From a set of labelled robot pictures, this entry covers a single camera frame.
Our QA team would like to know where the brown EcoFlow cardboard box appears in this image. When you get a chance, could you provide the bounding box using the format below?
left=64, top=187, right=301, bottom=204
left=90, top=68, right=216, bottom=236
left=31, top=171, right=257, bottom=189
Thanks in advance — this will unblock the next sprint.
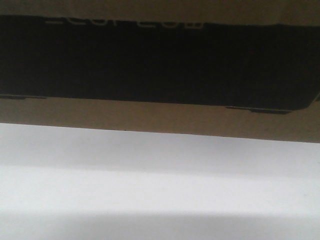
left=0, top=0, right=320, bottom=143

